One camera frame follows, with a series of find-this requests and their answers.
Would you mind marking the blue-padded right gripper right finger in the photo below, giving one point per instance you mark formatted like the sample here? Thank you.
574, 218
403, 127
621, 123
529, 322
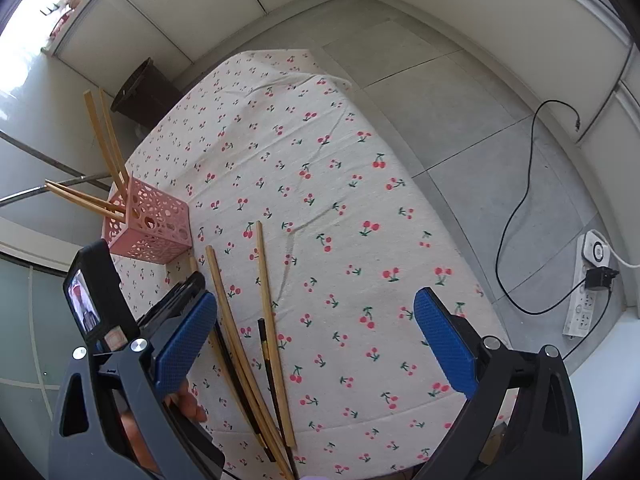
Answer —
519, 419

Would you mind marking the pink perforated utensil basket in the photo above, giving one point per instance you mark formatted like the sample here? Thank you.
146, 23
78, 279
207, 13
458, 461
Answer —
156, 228

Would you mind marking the cherry print tablecloth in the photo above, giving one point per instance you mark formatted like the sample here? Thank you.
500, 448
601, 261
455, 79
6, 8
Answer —
276, 164

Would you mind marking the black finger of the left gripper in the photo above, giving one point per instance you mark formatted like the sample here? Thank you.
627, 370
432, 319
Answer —
171, 305

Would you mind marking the black chopstick with gold band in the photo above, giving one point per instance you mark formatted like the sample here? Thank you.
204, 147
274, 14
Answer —
274, 396

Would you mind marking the person's hand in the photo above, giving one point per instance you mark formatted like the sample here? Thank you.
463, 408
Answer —
186, 403

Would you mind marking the black trash bin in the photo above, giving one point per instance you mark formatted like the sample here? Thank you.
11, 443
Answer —
147, 96

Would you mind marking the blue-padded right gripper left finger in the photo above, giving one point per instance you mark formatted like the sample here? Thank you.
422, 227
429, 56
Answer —
87, 440

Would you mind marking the white power strip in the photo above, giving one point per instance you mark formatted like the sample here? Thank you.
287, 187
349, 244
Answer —
592, 251

